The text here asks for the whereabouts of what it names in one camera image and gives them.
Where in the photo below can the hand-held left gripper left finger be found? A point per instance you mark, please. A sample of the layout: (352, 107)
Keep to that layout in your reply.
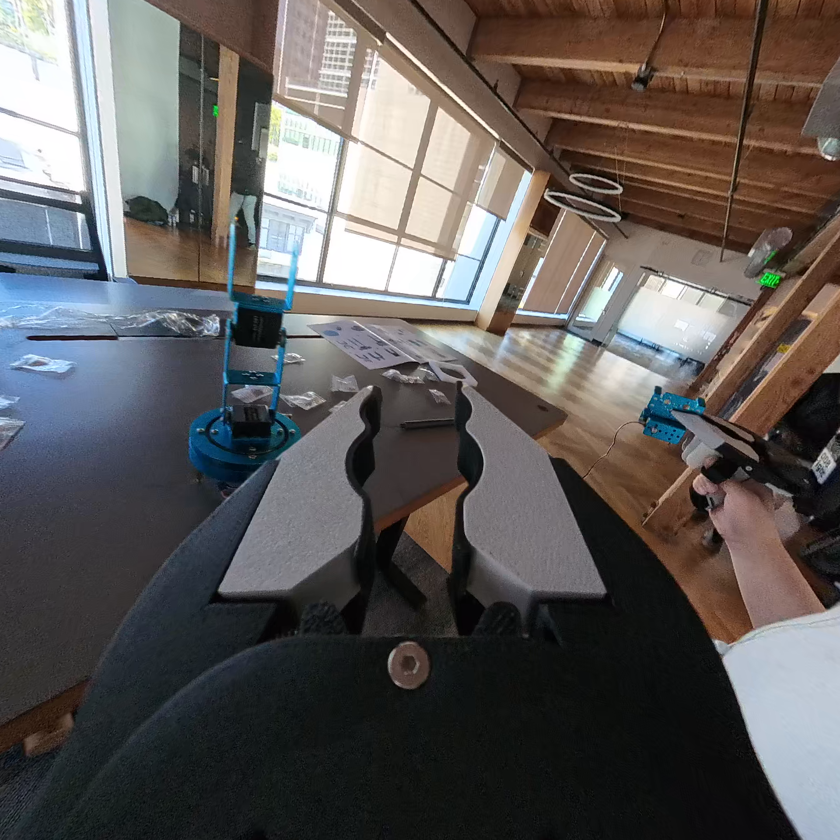
(308, 525)

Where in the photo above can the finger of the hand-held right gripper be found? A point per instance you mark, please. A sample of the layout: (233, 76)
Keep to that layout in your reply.
(694, 454)
(712, 430)

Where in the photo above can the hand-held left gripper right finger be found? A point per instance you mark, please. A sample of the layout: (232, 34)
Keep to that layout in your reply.
(525, 525)

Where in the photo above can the blue perforated metal bracket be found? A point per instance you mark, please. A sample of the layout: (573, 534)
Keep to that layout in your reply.
(666, 413)

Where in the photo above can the blue toy robot arm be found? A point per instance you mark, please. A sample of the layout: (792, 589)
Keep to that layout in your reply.
(246, 433)

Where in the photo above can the person's right forearm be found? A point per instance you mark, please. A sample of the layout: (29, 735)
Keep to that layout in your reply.
(768, 577)

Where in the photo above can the dark desk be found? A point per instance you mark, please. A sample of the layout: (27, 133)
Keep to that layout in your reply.
(118, 525)

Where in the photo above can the person's right hand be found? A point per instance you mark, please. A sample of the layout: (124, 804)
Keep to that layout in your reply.
(745, 512)

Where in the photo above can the frosted glass partition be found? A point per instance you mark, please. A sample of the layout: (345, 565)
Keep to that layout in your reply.
(682, 321)

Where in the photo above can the black screwdriver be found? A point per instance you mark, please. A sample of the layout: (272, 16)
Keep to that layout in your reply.
(426, 423)

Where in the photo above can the green exit sign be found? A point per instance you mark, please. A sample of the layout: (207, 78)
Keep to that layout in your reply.
(770, 279)

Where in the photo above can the grey dome lamp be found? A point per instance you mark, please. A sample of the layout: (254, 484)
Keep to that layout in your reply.
(825, 118)
(769, 250)

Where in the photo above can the printed instruction sheet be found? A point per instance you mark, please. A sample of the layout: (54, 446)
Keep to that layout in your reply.
(380, 341)

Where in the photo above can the person's white shirt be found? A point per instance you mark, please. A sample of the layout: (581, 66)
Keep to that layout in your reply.
(800, 722)

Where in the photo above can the large crumpled clear plastic wrap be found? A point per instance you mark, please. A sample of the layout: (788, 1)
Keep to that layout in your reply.
(164, 321)

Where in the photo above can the scattered small clear parts bags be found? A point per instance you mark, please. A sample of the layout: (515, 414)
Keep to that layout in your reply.
(43, 364)

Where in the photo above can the large grid window with shades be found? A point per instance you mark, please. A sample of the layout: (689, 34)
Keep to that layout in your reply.
(394, 197)

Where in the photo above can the black ceiling spotlight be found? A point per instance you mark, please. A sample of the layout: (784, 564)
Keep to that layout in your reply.
(643, 77)

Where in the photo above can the thick wooden post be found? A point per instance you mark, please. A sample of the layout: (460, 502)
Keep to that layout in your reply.
(787, 394)

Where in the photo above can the slim wooden post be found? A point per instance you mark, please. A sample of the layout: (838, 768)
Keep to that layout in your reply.
(741, 334)

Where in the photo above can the white cardboard frame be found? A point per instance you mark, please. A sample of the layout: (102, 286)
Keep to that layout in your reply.
(436, 367)

